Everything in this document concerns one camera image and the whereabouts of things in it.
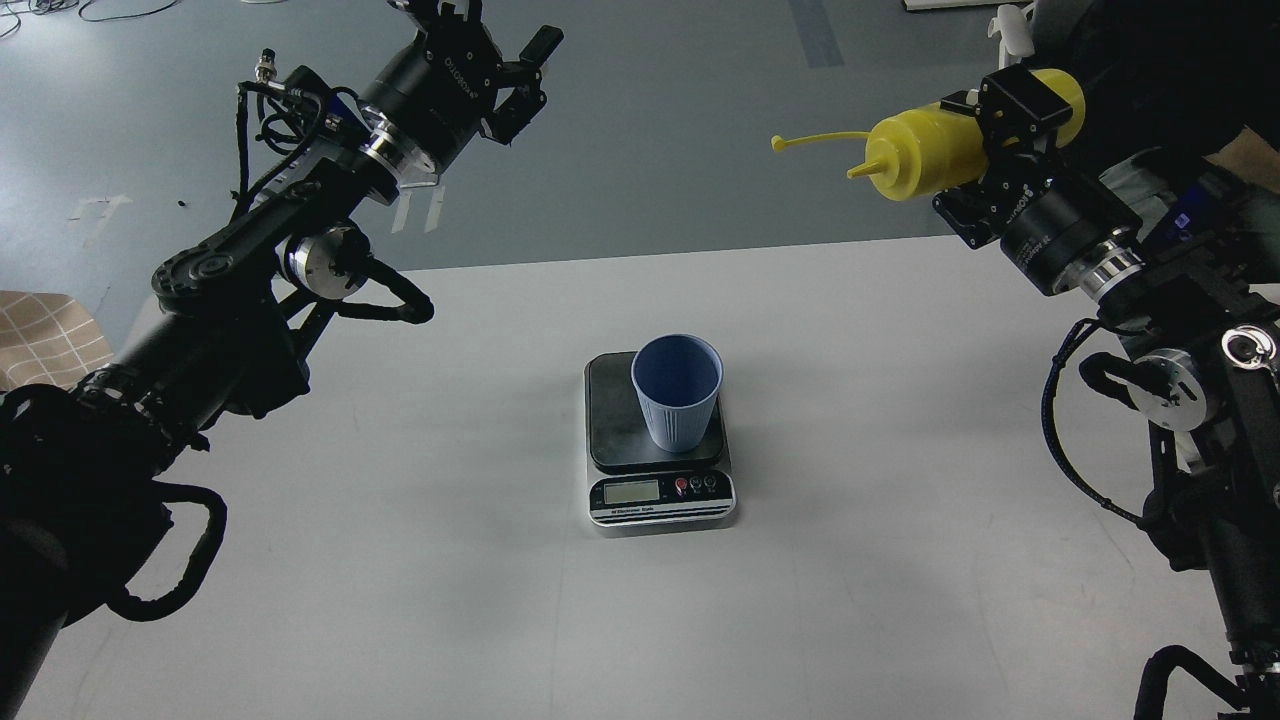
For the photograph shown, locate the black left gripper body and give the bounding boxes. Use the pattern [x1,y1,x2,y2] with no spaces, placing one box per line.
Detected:
[361,26,516,167]

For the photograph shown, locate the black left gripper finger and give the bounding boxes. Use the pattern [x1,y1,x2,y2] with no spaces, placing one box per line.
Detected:
[388,1,486,38]
[485,26,564,145]

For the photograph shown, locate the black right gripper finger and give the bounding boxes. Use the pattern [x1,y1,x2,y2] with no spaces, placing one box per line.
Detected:
[940,67,1073,167]

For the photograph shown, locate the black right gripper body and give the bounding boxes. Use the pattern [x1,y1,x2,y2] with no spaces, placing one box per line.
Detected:
[932,151,1140,296]

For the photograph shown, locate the yellow squeeze seasoning bottle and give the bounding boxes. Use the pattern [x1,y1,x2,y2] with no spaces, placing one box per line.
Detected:
[771,67,1085,201]

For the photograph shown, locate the blue ribbed plastic cup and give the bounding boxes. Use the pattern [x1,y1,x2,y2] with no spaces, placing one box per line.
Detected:
[630,334,724,454]

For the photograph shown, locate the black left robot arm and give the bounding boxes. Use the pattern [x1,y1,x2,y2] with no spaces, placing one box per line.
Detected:
[3,1,564,719]

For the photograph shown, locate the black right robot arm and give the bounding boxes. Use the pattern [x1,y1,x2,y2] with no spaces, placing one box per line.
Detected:
[933,67,1277,719]

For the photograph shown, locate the black digital kitchen scale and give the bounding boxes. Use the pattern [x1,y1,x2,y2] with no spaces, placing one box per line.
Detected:
[582,352,739,530]

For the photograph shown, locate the white office chair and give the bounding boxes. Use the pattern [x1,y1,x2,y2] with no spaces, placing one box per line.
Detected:
[987,1,1055,70]

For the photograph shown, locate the seated person in dark clothes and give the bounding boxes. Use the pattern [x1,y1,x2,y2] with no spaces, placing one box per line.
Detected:
[1030,1,1277,236]

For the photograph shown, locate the beige checkered cloth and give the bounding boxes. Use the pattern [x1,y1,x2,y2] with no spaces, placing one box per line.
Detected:
[1,290,114,392]

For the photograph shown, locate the black floor cables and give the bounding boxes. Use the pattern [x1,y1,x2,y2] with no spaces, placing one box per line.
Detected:
[0,0,183,38]

